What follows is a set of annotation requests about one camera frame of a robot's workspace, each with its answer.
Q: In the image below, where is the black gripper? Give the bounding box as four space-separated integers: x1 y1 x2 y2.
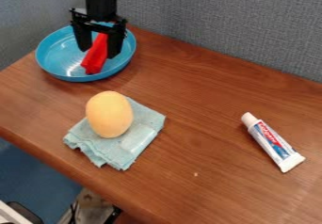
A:
70 0 127 59

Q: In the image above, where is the red plastic block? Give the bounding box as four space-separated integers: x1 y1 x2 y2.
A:
80 33 108 74

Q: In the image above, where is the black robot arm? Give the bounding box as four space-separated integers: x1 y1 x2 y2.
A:
70 0 127 59

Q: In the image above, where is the blue plate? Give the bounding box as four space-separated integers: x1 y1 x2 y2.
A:
35 25 138 82

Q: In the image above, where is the grey object under table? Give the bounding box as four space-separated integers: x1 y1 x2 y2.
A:
58 188 122 224

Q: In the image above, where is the orange egg-shaped sponge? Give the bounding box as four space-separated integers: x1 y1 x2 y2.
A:
86 91 134 138

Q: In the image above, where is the clear small plastic piece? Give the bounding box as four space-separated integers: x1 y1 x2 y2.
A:
120 124 158 154

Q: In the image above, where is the light blue folded cloth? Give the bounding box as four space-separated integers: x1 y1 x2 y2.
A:
63 98 166 170

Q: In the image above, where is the white toothpaste tube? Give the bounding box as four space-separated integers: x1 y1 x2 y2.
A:
242 112 306 173

